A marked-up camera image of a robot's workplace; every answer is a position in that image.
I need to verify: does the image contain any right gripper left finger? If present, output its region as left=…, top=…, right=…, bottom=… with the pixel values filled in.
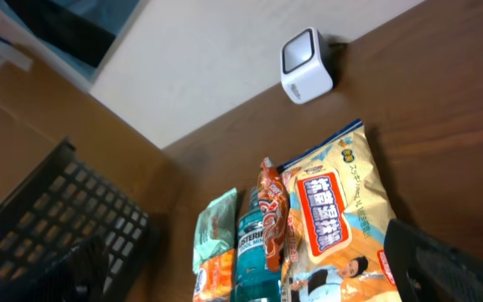
left=0, top=236, right=109, bottom=302

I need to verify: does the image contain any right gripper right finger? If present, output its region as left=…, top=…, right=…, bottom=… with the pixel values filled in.
left=384, top=219, right=483, bottom=301

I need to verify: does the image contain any yellow snack bag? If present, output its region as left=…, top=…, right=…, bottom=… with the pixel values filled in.
left=278, top=120, right=400, bottom=302

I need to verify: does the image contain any small orange packet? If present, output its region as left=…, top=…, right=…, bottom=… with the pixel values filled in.
left=192, top=248, right=236, bottom=302

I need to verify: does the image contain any mint green wipes pack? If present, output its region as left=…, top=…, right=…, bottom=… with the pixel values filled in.
left=192, top=188, right=238, bottom=274

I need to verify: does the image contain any red brown snack wrapper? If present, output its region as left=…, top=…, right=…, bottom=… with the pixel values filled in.
left=257, top=157, right=289, bottom=272

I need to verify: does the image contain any teal Listerine mouthwash bottle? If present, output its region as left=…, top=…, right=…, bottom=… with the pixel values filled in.
left=232, top=187, right=281, bottom=302

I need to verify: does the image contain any white barcode scanner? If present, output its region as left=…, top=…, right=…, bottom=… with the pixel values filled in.
left=281, top=27, right=335, bottom=104

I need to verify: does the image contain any grey plastic basket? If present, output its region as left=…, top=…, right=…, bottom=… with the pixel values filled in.
left=0, top=139, right=158, bottom=301

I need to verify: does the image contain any blue framed wall board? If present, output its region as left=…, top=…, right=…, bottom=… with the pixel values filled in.
left=0, top=0, right=143, bottom=81

